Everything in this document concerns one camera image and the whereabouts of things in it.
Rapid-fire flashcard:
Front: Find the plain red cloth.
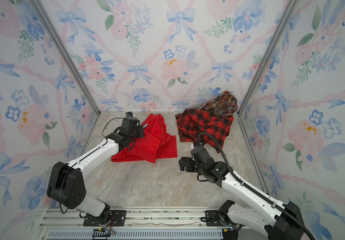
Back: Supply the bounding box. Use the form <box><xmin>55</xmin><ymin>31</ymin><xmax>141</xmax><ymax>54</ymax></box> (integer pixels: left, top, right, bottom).
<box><xmin>111</xmin><ymin>114</ymin><xmax>177</xmax><ymax>164</ymax></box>

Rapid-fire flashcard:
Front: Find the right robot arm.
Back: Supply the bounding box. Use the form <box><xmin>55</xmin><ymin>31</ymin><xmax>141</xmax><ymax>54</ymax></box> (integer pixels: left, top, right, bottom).
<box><xmin>178</xmin><ymin>146</ymin><xmax>307</xmax><ymax>240</ymax></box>

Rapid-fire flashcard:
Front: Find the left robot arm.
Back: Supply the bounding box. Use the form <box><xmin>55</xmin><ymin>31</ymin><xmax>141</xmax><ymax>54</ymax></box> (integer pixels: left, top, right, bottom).
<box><xmin>47</xmin><ymin>112</ymin><xmax>149</xmax><ymax>226</ymax></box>

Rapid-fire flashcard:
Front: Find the red black checked shirt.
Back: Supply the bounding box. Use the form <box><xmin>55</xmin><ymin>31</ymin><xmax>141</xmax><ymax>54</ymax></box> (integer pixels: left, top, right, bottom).
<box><xmin>175</xmin><ymin>109</ymin><xmax>234</xmax><ymax>147</ymax></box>

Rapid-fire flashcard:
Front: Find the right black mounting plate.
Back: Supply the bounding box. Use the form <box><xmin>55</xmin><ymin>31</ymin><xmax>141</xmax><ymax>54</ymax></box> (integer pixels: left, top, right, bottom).
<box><xmin>200</xmin><ymin>210</ymin><xmax>230</xmax><ymax>227</ymax></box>

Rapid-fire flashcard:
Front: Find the black mounting plate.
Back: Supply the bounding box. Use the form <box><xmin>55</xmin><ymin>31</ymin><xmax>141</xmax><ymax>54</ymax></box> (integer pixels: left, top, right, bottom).
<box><xmin>200</xmin><ymin>210</ymin><xmax>230</xmax><ymax>227</ymax></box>
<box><xmin>83</xmin><ymin>210</ymin><xmax>127</xmax><ymax>227</ymax></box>

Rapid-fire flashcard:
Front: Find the brown multicolour plaid shirt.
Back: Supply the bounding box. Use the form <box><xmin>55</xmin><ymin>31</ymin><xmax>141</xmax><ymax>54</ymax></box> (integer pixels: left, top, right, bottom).
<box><xmin>196</xmin><ymin>91</ymin><xmax>238</xmax><ymax>117</ymax></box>

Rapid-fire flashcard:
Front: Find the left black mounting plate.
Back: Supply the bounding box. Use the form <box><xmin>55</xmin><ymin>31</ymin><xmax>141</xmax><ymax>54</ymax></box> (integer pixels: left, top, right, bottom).
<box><xmin>83</xmin><ymin>210</ymin><xmax>127</xmax><ymax>227</ymax></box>

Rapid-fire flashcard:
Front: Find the black corrugated cable conduit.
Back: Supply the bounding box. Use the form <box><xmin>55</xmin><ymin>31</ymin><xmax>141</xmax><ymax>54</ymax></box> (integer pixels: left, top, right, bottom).
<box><xmin>195</xmin><ymin>131</ymin><xmax>316</xmax><ymax>240</ymax></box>

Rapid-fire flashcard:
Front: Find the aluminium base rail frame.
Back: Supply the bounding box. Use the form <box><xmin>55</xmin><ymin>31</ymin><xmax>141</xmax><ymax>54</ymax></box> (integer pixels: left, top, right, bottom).
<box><xmin>34</xmin><ymin>207</ymin><xmax>267</xmax><ymax>240</ymax></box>

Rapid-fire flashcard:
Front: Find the left aluminium corner post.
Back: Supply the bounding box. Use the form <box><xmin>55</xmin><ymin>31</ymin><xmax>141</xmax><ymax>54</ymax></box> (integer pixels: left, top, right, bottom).
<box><xmin>28</xmin><ymin>0</ymin><xmax>101</xmax><ymax>116</ymax></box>

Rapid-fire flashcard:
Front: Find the aluminium corner post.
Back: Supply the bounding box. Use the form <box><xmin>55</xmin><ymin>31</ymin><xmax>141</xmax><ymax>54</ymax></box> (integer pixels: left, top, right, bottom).
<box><xmin>238</xmin><ymin>0</ymin><xmax>298</xmax><ymax>117</ymax></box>
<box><xmin>28</xmin><ymin>0</ymin><xmax>101</xmax><ymax>116</ymax></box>

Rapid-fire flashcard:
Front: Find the right aluminium corner post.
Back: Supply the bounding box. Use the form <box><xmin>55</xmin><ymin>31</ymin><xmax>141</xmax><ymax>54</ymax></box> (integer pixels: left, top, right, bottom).
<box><xmin>238</xmin><ymin>0</ymin><xmax>298</xmax><ymax>117</ymax></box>

